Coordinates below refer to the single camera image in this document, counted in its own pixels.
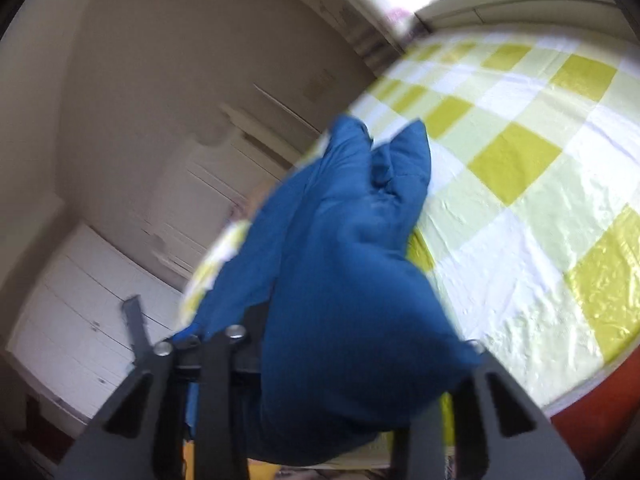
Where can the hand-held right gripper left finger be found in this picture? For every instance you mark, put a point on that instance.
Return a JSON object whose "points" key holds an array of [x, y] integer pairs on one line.
{"points": [[220, 390]]}

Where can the white wardrobe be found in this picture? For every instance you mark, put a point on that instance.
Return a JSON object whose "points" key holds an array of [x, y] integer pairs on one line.
{"points": [[80, 310]]}

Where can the yellow checked bed sheet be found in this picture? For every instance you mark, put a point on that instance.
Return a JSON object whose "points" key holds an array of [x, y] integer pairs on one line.
{"points": [[525, 240]]}

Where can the blue puffer jacket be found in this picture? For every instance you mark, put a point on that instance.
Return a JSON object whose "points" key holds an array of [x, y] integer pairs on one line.
{"points": [[340, 285]]}

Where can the white bed headboard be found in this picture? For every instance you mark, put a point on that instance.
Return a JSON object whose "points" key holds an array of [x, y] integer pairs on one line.
{"points": [[215, 190]]}

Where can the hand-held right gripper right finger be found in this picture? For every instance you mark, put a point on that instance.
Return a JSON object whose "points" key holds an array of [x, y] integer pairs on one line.
{"points": [[462, 435]]}

